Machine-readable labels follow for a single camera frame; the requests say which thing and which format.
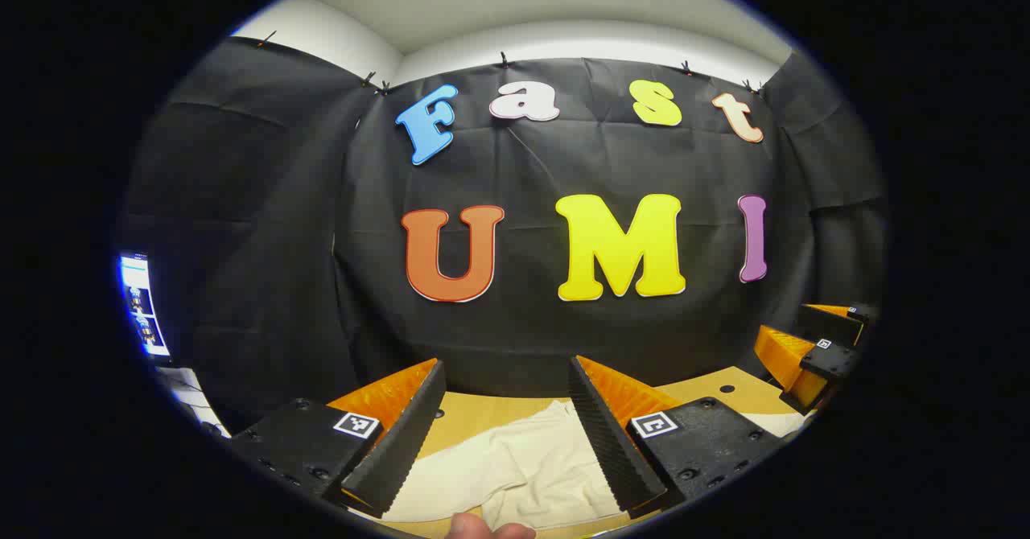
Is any computer monitor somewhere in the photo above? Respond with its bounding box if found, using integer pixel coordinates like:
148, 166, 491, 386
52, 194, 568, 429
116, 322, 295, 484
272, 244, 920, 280
117, 251, 172, 360

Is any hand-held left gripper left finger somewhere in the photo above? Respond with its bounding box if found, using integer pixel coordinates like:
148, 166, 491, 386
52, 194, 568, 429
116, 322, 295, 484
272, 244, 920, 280
229, 357, 448, 520

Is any row of black cloth clips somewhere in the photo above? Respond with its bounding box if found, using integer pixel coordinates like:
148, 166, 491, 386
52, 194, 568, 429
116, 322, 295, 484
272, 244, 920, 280
257, 31, 765, 97

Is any cream sweatshirt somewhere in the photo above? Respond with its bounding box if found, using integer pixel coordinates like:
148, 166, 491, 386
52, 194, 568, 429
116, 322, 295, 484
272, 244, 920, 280
378, 398, 818, 533

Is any white side desk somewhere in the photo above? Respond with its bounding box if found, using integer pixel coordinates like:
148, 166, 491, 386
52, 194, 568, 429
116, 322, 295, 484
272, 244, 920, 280
154, 364, 233, 437

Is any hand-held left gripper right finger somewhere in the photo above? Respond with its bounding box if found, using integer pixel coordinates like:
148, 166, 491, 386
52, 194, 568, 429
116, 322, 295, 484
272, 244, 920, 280
567, 354, 788, 520

